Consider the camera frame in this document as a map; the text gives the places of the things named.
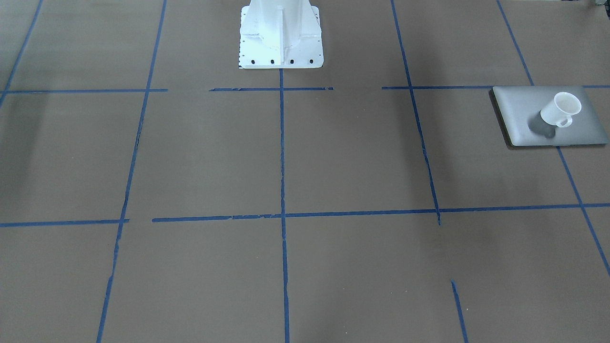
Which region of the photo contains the grey closed laptop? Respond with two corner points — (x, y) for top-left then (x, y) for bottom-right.
(491, 85), (609, 147)

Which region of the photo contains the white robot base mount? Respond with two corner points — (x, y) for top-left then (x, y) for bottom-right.
(238, 0), (324, 69)

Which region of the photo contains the white ceramic mug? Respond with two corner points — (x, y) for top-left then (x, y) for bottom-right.
(540, 91), (582, 128)

